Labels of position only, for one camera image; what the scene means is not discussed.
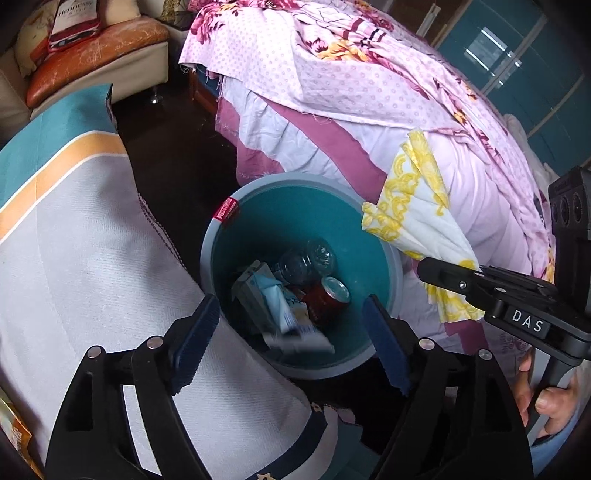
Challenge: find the red gift bag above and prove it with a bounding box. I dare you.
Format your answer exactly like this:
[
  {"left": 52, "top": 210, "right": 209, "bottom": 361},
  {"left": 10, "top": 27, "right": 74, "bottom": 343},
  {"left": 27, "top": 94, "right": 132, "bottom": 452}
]
[{"left": 48, "top": 0, "right": 105, "bottom": 49}]

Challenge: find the clear bottle with blue label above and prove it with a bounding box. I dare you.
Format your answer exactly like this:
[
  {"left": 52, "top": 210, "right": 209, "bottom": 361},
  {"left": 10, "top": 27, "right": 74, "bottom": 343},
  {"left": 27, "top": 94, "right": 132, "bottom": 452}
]
[{"left": 277, "top": 237, "right": 338, "bottom": 283}]

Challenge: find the orange seat cushion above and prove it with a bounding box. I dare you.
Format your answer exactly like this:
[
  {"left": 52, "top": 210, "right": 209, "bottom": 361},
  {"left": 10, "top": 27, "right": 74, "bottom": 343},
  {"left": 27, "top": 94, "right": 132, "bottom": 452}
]
[{"left": 25, "top": 16, "right": 171, "bottom": 109}]

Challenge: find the pale yellow plush toy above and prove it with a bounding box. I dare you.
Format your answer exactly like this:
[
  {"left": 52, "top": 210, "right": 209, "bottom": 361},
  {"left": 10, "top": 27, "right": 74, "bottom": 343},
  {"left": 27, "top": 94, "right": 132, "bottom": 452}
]
[{"left": 14, "top": 4, "right": 61, "bottom": 77}]

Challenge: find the wooden bed frame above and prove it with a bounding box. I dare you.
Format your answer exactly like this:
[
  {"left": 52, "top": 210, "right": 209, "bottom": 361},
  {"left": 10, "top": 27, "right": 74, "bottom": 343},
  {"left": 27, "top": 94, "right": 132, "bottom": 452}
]
[{"left": 187, "top": 69, "right": 222, "bottom": 112}]

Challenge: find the teal wardrobe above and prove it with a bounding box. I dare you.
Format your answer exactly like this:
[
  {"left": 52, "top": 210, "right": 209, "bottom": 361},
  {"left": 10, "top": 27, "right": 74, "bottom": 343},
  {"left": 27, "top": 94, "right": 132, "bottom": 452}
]
[{"left": 434, "top": 0, "right": 591, "bottom": 176}]

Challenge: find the beige pillow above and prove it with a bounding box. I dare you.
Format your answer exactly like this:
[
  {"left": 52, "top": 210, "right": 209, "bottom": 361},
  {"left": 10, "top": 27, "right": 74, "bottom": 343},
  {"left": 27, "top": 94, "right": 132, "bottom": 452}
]
[{"left": 99, "top": 0, "right": 141, "bottom": 28}]

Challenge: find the light blue milk carton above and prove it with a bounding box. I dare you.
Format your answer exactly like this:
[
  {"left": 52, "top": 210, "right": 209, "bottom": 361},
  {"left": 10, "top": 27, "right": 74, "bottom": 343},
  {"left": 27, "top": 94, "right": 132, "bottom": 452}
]
[{"left": 231, "top": 260, "right": 296, "bottom": 333}]

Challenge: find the teal round bin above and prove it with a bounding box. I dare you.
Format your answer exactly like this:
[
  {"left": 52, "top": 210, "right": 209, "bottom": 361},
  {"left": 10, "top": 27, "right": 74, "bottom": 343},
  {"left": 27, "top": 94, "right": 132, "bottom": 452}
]
[{"left": 199, "top": 173, "right": 403, "bottom": 380}]

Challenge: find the red soda can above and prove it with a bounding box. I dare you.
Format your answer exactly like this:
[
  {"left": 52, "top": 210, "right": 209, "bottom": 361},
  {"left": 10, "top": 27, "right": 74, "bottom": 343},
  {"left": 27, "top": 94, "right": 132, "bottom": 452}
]
[{"left": 302, "top": 275, "right": 352, "bottom": 329}]

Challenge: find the person's right hand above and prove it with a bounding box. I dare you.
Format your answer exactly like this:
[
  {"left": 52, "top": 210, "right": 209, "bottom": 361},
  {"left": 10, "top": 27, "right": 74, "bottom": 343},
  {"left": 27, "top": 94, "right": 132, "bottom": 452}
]
[{"left": 513, "top": 354, "right": 589, "bottom": 437}]

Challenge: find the white medicine box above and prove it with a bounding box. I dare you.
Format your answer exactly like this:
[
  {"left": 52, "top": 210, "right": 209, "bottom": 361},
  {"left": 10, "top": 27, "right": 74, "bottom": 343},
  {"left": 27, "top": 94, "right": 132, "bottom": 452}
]
[{"left": 261, "top": 318, "right": 336, "bottom": 355}]

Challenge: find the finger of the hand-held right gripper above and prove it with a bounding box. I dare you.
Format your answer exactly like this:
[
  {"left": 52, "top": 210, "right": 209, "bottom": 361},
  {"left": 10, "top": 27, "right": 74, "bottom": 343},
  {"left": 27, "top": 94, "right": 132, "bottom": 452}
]
[
  {"left": 480, "top": 266, "right": 559, "bottom": 297},
  {"left": 418, "top": 257, "right": 509, "bottom": 319}
]

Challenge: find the white fluffy blanket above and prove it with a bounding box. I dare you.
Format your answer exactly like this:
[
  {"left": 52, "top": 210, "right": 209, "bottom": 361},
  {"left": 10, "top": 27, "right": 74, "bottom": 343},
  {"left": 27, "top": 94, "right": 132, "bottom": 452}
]
[{"left": 503, "top": 113, "right": 555, "bottom": 185}]

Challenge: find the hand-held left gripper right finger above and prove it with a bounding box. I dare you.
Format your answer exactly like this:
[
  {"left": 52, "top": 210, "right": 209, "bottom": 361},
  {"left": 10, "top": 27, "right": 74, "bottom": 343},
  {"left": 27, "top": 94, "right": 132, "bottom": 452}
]
[{"left": 362, "top": 294, "right": 532, "bottom": 480}]

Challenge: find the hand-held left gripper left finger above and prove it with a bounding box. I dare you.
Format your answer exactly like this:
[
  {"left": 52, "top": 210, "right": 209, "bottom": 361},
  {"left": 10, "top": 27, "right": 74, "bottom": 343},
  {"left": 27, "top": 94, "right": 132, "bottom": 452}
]
[{"left": 45, "top": 293, "right": 221, "bottom": 480}]

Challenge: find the cream sofa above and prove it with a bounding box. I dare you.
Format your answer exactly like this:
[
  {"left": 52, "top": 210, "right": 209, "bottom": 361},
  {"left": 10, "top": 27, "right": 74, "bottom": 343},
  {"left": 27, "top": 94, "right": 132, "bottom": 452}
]
[{"left": 0, "top": 0, "right": 171, "bottom": 125}]

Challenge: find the white yellow print napkin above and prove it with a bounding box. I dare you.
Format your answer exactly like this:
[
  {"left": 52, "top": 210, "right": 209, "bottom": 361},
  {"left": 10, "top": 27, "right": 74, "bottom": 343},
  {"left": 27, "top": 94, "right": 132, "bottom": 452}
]
[{"left": 361, "top": 129, "right": 485, "bottom": 324}]

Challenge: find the pink floral quilt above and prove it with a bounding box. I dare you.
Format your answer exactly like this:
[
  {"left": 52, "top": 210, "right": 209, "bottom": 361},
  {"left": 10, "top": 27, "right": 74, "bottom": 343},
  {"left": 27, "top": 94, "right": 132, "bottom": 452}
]
[{"left": 178, "top": 0, "right": 578, "bottom": 384}]

